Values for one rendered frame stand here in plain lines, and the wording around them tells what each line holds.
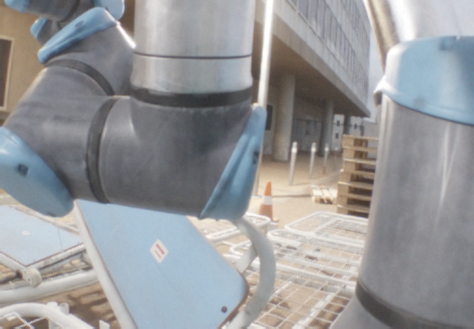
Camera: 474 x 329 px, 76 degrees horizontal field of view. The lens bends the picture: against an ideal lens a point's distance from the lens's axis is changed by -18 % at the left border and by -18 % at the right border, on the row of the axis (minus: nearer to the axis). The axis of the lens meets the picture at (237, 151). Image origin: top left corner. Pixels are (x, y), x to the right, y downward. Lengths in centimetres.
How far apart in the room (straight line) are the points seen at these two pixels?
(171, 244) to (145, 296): 10
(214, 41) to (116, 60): 16
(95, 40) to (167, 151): 17
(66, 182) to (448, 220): 26
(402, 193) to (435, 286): 6
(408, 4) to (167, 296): 51
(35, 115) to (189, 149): 14
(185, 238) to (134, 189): 32
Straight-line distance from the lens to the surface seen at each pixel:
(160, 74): 23
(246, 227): 51
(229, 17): 23
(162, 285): 58
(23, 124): 30
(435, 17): 42
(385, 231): 23
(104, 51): 37
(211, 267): 52
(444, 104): 21
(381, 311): 24
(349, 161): 436
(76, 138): 27
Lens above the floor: 109
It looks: 4 degrees down
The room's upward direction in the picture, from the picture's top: 6 degrees clockwise
